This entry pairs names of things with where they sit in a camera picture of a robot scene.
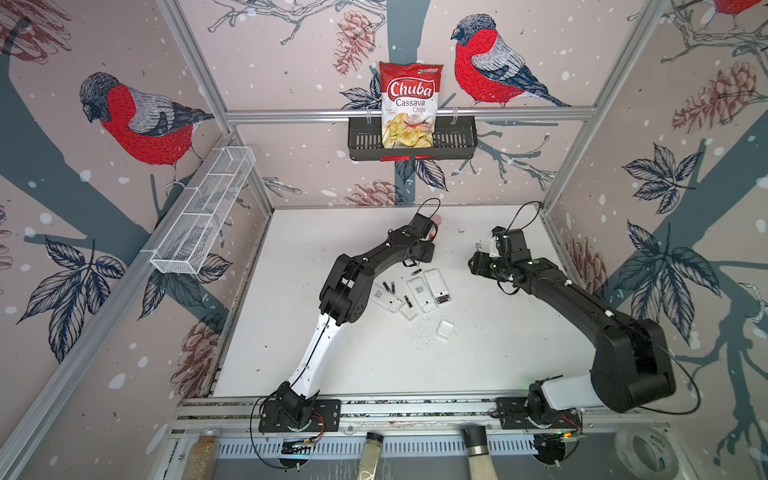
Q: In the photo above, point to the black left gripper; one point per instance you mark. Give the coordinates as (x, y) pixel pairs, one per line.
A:
(424, 226)

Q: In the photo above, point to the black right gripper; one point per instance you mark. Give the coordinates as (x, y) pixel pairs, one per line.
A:
(477, 264)

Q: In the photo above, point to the white remote control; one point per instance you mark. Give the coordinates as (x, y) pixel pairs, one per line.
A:
(422, 294)
(438, 286)

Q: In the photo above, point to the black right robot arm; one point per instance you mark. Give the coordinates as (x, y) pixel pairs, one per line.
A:
(631, 365)

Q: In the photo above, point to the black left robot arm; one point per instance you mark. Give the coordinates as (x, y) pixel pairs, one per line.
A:
(343, 299)

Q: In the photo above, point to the Chuba cassava chips bag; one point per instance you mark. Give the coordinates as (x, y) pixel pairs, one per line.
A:
(409, 103)

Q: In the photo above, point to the black-capped grain jar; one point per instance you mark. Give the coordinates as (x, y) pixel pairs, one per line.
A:
(476, 444)

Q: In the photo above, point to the slim seed bottle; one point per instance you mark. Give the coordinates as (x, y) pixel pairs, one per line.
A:
(370, 456)

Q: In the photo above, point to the clear tape roll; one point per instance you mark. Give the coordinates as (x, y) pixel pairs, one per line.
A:
(646, 453)

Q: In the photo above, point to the glass jar of grains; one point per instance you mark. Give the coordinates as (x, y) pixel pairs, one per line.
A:
(202, 457)

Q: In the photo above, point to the black wall basket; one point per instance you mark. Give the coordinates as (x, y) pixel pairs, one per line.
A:
(454, 139)

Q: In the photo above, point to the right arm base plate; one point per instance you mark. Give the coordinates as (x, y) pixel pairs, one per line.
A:
(518, 413)

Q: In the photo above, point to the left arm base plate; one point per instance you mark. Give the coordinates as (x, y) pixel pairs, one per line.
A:
(319, 416)

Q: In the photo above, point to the white wire mesh shelf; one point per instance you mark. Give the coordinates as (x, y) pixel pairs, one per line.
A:
(193, 233)

